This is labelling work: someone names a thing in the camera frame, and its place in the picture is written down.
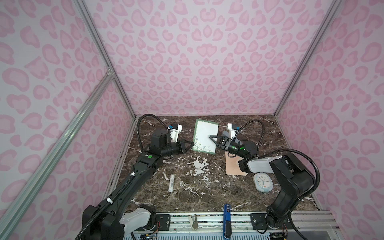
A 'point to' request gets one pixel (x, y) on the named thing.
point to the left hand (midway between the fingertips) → (195, 142)
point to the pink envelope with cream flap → (232, 166)
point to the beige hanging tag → (193, 221)
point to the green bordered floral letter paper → (203, 130)
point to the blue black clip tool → (227, 229)
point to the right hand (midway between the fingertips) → (211, 139)
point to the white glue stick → (172, 180)
